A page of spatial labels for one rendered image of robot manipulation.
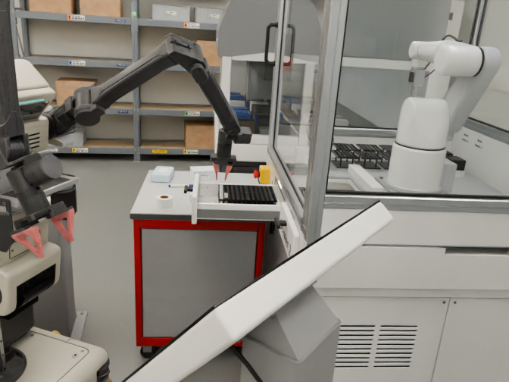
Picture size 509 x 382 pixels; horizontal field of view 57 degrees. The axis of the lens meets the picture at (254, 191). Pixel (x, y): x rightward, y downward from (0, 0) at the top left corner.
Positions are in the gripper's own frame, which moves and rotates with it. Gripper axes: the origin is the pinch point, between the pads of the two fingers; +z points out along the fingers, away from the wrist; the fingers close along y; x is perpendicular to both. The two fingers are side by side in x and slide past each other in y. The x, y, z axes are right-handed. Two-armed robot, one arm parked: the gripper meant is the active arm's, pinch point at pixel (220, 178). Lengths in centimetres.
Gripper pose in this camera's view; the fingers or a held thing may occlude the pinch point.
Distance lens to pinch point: 189.4
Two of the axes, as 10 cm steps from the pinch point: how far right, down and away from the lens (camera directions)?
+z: -1.2, 9.4, 3.3
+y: 9.9, 0.9, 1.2
